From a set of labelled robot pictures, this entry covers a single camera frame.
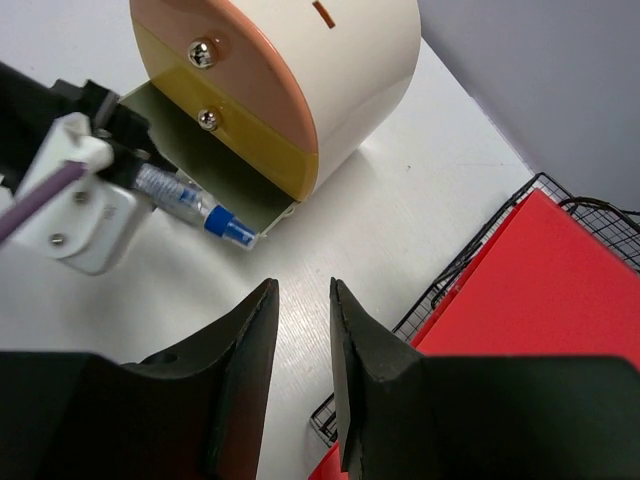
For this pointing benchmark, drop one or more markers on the round cream drawer organizer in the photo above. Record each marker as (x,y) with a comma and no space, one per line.
(260,102)

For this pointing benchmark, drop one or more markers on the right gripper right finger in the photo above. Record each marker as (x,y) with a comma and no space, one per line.
(402,414)

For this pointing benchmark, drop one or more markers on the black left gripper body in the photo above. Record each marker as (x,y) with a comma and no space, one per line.
(127,132)

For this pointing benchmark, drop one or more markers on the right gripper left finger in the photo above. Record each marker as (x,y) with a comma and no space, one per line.
(195,410)

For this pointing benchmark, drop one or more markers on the red folder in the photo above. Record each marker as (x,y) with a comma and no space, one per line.
(525,300)

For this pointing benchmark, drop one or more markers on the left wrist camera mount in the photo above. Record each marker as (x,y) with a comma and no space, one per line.
(64,211)

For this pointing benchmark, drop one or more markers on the clear blue-capped spray bottle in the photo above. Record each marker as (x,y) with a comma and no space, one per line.
(190,204)

